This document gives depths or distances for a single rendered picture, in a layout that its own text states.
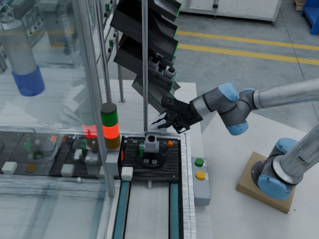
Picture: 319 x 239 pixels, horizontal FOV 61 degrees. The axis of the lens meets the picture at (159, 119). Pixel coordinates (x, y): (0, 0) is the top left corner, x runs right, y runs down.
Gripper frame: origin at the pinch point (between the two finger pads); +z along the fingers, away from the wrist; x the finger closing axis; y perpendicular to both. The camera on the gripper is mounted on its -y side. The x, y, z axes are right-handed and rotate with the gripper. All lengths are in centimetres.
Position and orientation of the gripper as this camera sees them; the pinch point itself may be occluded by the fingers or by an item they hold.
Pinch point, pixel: (150, 125)
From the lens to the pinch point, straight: 108.2
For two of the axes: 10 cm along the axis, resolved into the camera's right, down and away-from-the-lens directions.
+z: -8.2, 4.1, 4.0
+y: 5.7, 6.1, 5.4
